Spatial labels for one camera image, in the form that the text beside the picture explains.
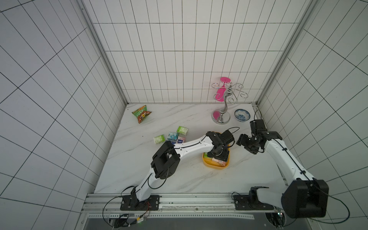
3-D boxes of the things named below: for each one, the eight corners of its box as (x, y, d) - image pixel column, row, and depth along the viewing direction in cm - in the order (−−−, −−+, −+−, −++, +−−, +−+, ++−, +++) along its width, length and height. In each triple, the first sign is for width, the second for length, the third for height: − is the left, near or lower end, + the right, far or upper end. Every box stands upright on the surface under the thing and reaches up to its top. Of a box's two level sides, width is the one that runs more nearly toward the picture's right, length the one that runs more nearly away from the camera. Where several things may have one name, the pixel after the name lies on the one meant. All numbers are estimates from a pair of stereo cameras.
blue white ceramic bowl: (235, 122, 108) (236, 119, 105) (232, 112, 115) (233, 109, 112) (250, 122, 108) (252, 119, 105) (246, 112, 115) (248, 108, 112)
